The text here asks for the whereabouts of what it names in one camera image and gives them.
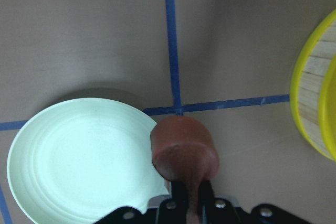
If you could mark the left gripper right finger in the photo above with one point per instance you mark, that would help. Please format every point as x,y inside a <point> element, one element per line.
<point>206,200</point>

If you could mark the brown steamed bun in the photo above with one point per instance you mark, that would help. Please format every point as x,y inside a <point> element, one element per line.
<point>183,151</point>

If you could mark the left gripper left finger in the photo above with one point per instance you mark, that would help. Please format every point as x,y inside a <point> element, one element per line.
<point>179,198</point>

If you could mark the yellow steamer basket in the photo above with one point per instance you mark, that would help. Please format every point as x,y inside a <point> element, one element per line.
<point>326,110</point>
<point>306,82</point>

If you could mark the light green plate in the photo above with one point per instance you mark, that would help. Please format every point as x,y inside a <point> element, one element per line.
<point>79,160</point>

